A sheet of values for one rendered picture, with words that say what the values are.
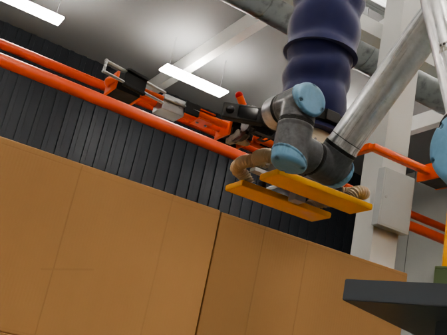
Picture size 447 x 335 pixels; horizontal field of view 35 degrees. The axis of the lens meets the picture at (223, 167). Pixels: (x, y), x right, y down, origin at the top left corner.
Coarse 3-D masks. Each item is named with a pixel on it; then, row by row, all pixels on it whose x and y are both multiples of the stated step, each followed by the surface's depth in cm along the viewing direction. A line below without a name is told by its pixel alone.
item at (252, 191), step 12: (240, 192) 214; (252, 192) 212; (264, 192) 211; (276, 192) 214; (264, 204) 222; (276, 204) 219; (288, 204) 217; (300, 204) 217; (300, 216) 227; (312, 216) 224; (324, 216) 222
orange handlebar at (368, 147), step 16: (112, 80) 185; (144, 96) 193; (160, 96) 190; (208, 112) 197; (208, 128) 203; (224, 128) 200; (256, 144) 209; (272, 144) 207; (368, 144) 195; (400, 160) 199
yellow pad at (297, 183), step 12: (264, 180) 199; (276, 180) 197; (288, 180) 195; (300, 180) 195; (300, 192) 203; (312, 192) 201; (324, 192) 199; (336, 192) 201; (324, 204) 210; (336, 204) 208; (348, 204) 205; (360, 204) 205
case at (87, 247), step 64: (0, 192) 152; (64, 192) 158; (128, 192) 165; (0, 256) 149; (64, 256) 155; (128, 256) 162; (192, 256) 170; (0, 320) 147; (64, 320) 153; (128, 320) 159; (192, 320) 166
